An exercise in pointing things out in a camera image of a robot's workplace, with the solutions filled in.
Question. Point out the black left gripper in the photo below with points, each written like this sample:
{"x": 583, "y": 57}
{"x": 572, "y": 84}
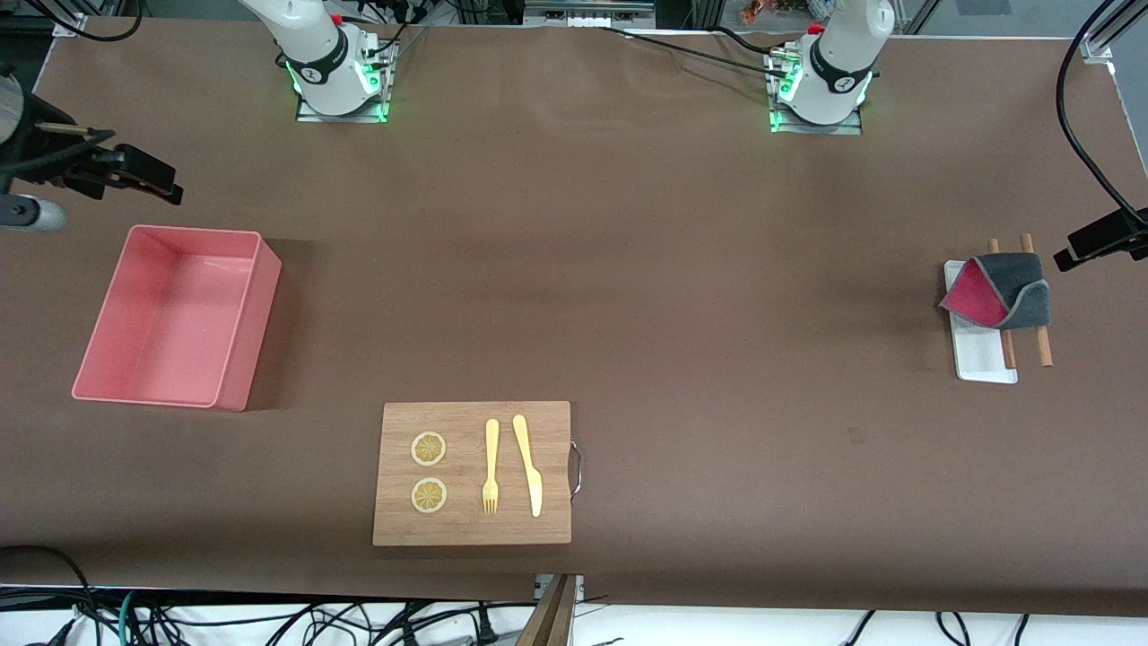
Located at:
{"x": 1105, "y": 235}

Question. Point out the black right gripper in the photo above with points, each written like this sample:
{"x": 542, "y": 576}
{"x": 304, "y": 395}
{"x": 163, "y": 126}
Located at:
{"x": 34, "y": 148}

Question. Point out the grey and red cloth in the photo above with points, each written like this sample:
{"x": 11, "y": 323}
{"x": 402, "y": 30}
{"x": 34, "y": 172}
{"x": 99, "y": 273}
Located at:
{"x": 1022, "y": 296}

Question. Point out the pink plastic bin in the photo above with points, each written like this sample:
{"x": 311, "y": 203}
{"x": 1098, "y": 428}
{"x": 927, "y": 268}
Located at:
{"x": 161, "y": 314}

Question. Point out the white rectangular tray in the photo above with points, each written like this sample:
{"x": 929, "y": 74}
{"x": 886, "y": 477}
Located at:
{"x": 982, "y": 354}

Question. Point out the lemon slice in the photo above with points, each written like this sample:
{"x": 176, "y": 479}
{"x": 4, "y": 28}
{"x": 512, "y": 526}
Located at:
{"x": 429, "y": 449}
{"x": 429, "y": 495}

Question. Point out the yellow plastic fork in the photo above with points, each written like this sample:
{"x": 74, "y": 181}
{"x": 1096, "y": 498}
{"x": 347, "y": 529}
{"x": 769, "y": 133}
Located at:
{"x": 491, "y": 449}

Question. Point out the grey power strip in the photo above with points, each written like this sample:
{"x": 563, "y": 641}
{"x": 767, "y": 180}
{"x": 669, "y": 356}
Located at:
{"x": 583, "y": 13}

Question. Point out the wooden cutting board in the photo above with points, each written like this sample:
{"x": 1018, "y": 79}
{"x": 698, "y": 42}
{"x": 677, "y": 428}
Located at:
{"x": 466, "y": 529}

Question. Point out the yellow plastic knife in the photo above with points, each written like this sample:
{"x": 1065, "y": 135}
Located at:
{"x": 529, "y": 467}

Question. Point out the aluminium frame corner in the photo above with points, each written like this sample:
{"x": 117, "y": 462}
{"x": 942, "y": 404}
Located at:
{"x": 70, "y": 25}

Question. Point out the aluminium frame post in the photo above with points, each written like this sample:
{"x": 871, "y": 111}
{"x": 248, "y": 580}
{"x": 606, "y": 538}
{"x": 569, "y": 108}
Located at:
{"x": 1099, "y": 49}

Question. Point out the metal table edge bracket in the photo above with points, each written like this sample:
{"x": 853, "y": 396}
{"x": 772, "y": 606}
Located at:
{"x": 541, "y": 588}

